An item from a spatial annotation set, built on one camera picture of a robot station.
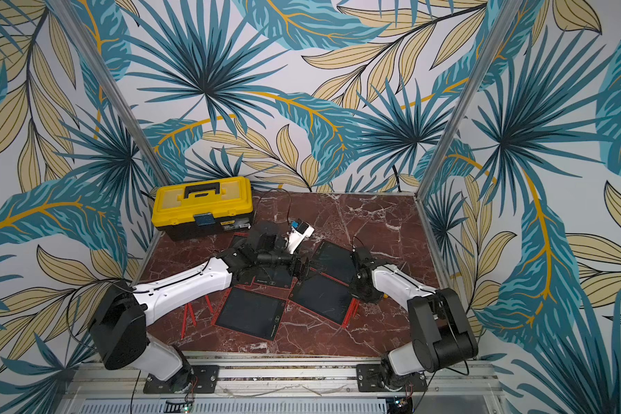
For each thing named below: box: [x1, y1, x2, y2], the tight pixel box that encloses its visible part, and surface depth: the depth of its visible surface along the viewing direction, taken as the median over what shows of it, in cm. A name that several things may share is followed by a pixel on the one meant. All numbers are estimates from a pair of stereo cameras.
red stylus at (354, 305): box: [347, 297, 360, 322], surface depth 89 cm
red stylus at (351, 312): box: [341, 298, 359, 328], surface depth 87 cm
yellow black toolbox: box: [150, 175, 254, 242], surface depth 97 cm
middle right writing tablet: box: [288, 272, 353, 327], surface depth 92 cm
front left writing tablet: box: [214, 286, 288, 342], surface depth 87 cm
